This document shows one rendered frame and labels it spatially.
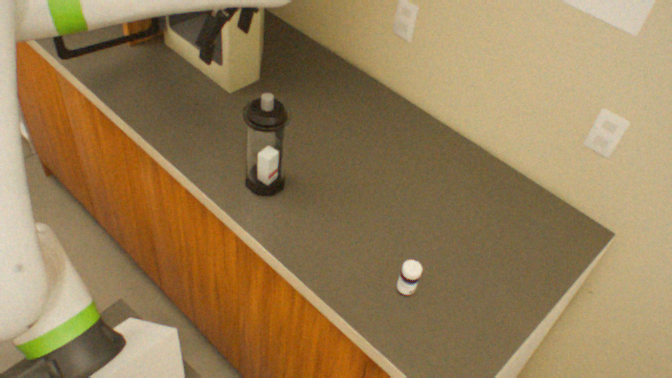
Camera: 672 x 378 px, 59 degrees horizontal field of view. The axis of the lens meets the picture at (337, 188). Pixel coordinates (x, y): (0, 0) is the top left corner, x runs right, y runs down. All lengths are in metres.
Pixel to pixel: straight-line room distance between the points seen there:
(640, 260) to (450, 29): 0.78
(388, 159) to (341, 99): 0.28
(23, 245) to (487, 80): 1.22
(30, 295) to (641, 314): 1.49
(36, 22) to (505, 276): 1.07
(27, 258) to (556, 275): 1.11
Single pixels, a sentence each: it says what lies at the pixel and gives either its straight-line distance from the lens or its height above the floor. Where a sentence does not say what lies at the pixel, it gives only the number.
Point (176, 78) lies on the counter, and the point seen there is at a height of 0.94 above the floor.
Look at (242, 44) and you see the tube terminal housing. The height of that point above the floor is 1.09.
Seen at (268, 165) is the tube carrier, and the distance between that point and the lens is 1.39.
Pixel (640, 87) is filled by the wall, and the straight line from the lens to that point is 1.49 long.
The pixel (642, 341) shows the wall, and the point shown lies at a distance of 1.89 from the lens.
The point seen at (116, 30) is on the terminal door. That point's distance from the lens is 1.87.
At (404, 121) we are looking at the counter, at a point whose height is 0.94.
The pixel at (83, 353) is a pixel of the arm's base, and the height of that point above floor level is 1.15.
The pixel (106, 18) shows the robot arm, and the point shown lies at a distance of 1.02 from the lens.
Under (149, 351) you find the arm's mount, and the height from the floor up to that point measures 1.17.
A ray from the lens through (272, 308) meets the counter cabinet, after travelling 1.59.
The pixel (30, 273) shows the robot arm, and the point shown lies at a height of 1.36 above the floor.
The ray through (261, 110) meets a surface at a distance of 1.33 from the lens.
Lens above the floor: 2.01
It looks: 46 degrees down
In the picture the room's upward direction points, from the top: 9 degrees clockwise
